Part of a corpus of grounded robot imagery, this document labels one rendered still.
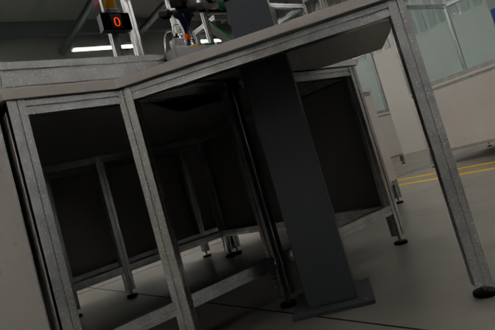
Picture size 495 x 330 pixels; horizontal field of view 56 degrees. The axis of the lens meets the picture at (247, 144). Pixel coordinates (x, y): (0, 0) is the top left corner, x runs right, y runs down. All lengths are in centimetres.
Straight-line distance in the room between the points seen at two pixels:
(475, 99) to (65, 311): 478
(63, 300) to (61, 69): 66
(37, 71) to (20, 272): 56
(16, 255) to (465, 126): 489
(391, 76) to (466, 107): 627
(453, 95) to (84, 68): 459
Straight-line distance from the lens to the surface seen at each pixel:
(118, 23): 198
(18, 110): 137
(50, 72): 150
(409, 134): 1162
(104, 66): 157
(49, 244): 133
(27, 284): 133
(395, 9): 139
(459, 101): 557
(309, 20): 136
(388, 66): 1172
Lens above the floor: 47
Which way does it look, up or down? 4 degrees up
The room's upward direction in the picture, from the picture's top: 16 degrees counter-clockwise
